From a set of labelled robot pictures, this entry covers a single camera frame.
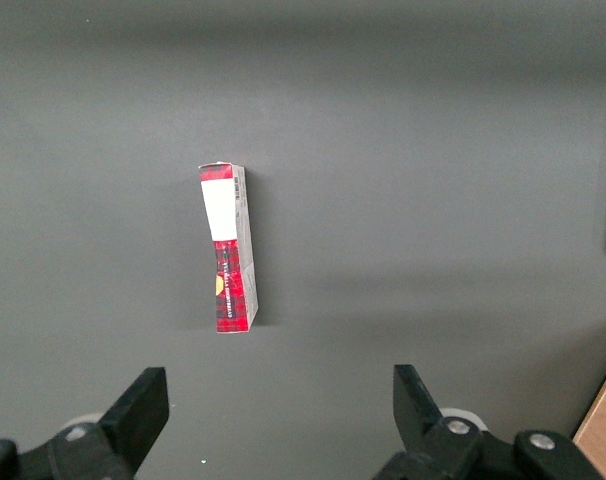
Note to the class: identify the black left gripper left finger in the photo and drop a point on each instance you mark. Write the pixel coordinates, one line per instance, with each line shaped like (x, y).
(118, 430)

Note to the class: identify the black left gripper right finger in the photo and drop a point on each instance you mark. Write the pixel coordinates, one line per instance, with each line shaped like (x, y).
(423, 440)

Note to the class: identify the wooden two-drawer cabinet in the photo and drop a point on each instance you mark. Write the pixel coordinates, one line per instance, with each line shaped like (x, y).
(605, 430)

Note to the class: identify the red plaid cardboard box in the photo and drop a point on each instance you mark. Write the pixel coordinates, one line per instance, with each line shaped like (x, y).
(230, 290)

